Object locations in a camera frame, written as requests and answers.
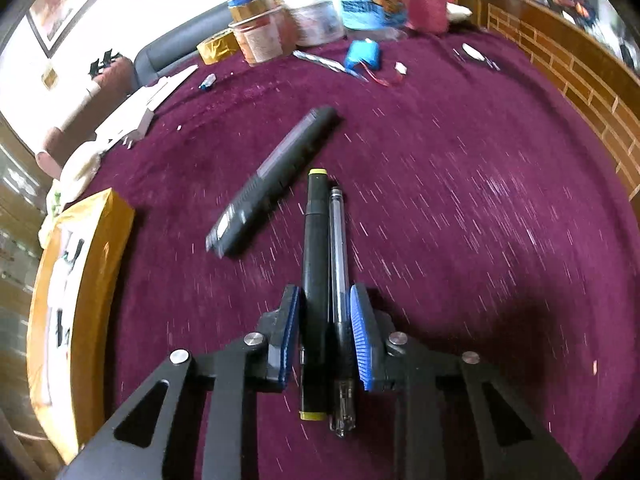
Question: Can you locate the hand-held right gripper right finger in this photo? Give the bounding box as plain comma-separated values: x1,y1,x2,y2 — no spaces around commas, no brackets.
349,282,583,480

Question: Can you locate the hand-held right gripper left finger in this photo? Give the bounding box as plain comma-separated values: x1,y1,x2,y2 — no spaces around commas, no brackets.
57,284,303,480

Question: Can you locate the clear ballpoint pen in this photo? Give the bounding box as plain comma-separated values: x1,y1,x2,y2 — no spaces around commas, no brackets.
327,186,359,438

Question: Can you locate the black marker yellow cap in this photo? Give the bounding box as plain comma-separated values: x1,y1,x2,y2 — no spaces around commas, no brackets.
299,168,331,421

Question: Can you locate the yellow taped white tray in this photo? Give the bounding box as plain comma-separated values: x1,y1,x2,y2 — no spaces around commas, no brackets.
27,189,136,466

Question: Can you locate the plain black marker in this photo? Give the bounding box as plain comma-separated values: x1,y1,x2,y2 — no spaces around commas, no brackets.
206,106,344,260

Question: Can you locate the white power adapter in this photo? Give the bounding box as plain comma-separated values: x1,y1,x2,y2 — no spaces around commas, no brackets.
119,109,157,150

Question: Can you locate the wrapped round white cake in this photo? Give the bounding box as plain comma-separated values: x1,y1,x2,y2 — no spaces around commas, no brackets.
59,142,104,200

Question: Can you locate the stack of white papers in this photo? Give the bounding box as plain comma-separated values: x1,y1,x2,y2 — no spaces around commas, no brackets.
94,64,200,133

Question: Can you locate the blue battery pack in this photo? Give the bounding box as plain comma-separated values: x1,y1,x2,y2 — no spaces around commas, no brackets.
345,39,384,70

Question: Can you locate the yellow tape roll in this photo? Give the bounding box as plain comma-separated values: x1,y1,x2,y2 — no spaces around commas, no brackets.
196,30,241,65

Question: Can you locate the orange label clear jar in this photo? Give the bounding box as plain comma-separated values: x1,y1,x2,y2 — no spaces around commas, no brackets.
229,7,287,67

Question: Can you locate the pink upholstered chair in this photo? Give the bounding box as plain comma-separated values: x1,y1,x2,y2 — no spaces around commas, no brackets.
35,57,136,182

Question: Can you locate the small nail clipper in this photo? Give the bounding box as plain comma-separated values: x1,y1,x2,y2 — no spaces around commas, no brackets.
452,42,501,72

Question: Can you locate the black leather sofa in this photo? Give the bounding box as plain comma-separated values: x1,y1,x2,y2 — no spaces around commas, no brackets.
132,0,242,87

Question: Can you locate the white plastic tub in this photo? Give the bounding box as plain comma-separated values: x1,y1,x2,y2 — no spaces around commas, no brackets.
280,0,346,47

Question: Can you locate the gold jar blue lid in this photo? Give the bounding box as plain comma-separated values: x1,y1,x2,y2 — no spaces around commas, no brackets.
226,0,275,25

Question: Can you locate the framed wall picture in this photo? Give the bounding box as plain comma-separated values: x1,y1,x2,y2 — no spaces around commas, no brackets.
27,0,146,59

